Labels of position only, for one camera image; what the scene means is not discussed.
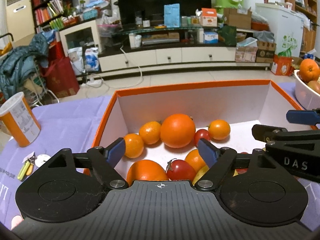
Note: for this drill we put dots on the white colander bowl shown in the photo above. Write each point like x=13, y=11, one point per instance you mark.
x=308, y=98

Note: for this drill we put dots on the orange white carton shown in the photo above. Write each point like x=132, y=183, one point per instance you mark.
x=208, y=17

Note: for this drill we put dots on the blue paper bag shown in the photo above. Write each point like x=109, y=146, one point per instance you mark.
x=172, y=15

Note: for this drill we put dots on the white freezer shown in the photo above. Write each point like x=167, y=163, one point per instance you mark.
x=286, y=25

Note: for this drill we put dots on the kiwi in bowl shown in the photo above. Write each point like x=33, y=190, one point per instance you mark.
x=315, y=86

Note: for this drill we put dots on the small orange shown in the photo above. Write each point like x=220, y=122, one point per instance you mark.
x=219, y=129
x=150, y=132
x=134, y=145

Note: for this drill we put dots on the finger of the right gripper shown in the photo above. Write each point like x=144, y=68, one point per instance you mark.
x=306, y=117
x=296, y=151

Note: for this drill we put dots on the red tomato front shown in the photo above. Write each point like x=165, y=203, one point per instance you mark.
x=180, y=170

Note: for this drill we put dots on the orange white canister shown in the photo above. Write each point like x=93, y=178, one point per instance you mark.
x=20, y=120

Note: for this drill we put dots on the white TV cabinet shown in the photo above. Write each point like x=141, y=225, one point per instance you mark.
x=154, y=57

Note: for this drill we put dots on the blue jacket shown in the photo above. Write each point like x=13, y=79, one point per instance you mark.
x=20, y=63

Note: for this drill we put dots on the brown cardboard box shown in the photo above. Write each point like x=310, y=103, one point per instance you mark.
x=240, y=18

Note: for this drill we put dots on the white air conditioner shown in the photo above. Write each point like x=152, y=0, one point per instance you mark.
x=20, y=21

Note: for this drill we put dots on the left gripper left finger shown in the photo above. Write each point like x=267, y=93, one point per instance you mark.
x=101, y=162

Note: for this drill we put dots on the white glass side cabinet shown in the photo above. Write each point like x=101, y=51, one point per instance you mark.
x=84, y=34

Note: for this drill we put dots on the large orange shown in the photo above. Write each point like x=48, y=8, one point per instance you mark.
x=177, y=130

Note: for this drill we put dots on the orange cardboard box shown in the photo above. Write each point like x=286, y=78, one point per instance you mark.
x=181, y=109

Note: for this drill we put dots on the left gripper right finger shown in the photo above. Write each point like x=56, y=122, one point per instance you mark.
x=221, y=162

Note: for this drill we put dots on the orange atop bowl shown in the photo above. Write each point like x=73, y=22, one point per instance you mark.
x=309, y=70

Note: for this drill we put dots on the bookshelf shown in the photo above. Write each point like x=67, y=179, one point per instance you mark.
x=50, y=14

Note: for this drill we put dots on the white round disc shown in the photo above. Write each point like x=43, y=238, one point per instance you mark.
x=41, y=159

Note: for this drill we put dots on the red gift bag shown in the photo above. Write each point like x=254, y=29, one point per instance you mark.
x=59, y=74

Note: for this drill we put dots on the red cherry tomato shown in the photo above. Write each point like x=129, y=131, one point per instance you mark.
x=201, y=134

